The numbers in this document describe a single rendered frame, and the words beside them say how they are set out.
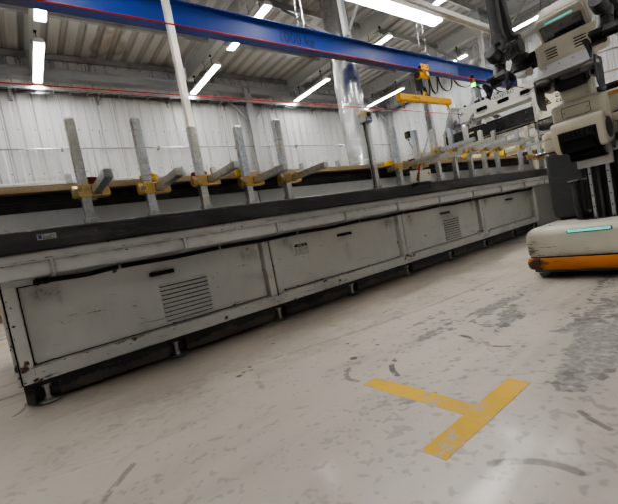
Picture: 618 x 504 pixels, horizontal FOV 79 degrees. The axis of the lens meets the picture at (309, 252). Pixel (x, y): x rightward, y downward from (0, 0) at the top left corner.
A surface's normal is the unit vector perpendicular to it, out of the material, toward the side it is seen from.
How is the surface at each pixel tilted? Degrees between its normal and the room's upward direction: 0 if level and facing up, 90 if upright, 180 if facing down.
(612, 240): 90
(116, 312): 91
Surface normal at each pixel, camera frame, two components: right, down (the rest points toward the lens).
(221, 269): 0.59, -0.07
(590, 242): -0.79, 0.18
